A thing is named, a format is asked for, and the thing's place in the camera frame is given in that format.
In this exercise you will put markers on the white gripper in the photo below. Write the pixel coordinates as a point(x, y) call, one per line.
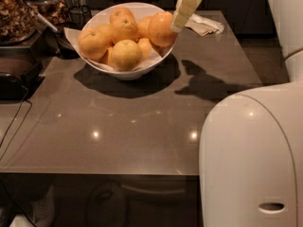
point(187, 6)

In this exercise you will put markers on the large orange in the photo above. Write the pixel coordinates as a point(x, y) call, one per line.
point(159, 29)

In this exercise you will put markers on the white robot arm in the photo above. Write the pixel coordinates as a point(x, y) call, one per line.
point(251, 145)

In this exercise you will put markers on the white ceramic bowl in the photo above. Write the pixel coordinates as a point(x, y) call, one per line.
point(138, 9)

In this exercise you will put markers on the white paper bowl liner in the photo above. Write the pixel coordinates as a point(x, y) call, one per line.
point(158, 54)

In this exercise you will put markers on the small black bowl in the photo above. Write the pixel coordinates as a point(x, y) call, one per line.
point(67, 51)

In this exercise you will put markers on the crumpled paper napkin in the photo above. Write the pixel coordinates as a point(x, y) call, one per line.
point(204, 26)

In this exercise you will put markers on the orange back right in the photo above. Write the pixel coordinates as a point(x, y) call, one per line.
point(143, 27)

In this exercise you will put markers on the orange centre lower right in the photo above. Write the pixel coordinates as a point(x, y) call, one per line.
point(146, 47)

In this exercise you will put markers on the orange centre top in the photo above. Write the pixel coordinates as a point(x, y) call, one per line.
point(124, 28)

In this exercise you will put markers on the orange back top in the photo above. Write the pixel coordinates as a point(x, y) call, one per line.
point(119, 11)

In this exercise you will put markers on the yellowish orange front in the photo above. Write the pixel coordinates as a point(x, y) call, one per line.
point(126, 55)

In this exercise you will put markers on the orange lower left hidden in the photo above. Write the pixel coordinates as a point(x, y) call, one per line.
point(106, 60)

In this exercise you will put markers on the orange left front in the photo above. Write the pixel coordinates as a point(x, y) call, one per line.
point(93, 44)

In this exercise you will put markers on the glass jar of nuts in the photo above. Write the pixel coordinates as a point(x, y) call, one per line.
point(17, 23)

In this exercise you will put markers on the black appliance on left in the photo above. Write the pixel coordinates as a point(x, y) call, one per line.
point(20, 74)

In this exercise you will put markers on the black wire cup holder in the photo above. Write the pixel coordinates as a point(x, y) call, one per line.
point(80, 15)

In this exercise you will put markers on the white handled utensil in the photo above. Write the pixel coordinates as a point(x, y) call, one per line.
point(41, 18)

